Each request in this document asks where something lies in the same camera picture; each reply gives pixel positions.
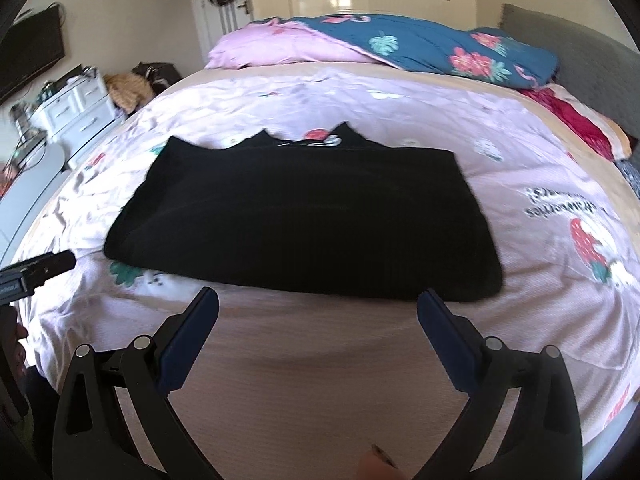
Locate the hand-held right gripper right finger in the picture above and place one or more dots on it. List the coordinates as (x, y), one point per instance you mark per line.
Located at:
(445, 342)

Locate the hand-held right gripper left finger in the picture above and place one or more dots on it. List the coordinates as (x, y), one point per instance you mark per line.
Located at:
(190, 340)

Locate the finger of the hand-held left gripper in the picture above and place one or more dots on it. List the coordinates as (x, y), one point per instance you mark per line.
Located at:
(50, 266)

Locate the black sweater with orange cuffs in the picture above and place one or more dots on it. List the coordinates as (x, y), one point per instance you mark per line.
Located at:
(300, 210)

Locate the yellow clothes pile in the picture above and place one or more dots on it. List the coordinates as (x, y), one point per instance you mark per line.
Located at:
(125, 91)

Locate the person's left hand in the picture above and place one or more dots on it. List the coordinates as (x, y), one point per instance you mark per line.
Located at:
(20, 334)

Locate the person's right hand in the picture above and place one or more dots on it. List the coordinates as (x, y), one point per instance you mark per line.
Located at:
(376, 467)

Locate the white round table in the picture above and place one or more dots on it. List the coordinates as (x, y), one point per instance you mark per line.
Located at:
(25, 200)

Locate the pink printed bed sheet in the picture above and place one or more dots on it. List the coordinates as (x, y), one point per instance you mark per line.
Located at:
(525, 260)

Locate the white drawer cabinet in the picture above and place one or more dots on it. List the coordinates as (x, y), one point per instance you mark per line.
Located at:
(75, 110)

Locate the black bag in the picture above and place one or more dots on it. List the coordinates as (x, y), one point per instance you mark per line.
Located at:
(160, 76)

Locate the grey patterned pillow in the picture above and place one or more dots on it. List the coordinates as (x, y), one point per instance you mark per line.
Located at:
(631, 176)

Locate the red floral pillow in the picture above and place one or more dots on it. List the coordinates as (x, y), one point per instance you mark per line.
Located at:
(575, 115)

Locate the white door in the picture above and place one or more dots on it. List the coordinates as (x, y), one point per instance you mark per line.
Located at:
(231, 32)

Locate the blue floral quilt pink lining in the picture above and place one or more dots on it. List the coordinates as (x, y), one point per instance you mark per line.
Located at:
(425, 40)

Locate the grey padded headboard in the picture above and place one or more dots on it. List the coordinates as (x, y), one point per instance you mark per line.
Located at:
(590, 60)

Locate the black wall television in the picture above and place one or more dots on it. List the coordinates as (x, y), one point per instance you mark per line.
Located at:
(30, 50)

